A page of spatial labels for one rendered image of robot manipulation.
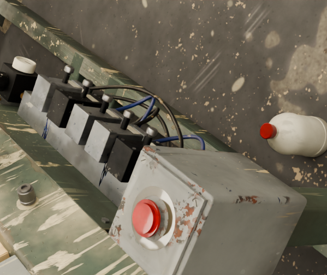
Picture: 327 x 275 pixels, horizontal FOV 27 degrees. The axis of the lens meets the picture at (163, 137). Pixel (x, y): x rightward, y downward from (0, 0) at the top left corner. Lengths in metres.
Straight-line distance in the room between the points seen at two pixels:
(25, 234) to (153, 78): 1.19
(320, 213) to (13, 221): 0.44
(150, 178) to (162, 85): 1.36
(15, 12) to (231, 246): 1.83
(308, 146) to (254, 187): 0.87
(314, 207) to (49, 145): 0.51
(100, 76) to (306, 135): 0.71
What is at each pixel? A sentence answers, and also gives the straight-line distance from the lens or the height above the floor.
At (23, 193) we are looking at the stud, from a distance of 1.03.
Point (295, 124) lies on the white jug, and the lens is 1.58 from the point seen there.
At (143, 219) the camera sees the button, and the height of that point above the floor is 0.94.
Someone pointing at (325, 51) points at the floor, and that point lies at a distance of 1.73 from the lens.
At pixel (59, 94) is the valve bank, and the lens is 1.17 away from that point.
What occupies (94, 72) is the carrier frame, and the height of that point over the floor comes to 0.18.
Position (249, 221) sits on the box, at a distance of 0.74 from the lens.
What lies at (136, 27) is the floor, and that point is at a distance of 2.22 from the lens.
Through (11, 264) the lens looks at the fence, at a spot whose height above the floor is 0.91.
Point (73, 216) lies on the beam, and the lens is 1.01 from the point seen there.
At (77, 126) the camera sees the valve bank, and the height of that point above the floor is 0.76.
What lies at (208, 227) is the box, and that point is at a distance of 0.70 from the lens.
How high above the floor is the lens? 1.43
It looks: 44 degrees down
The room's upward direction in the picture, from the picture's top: 84 degrees counter-clockwise
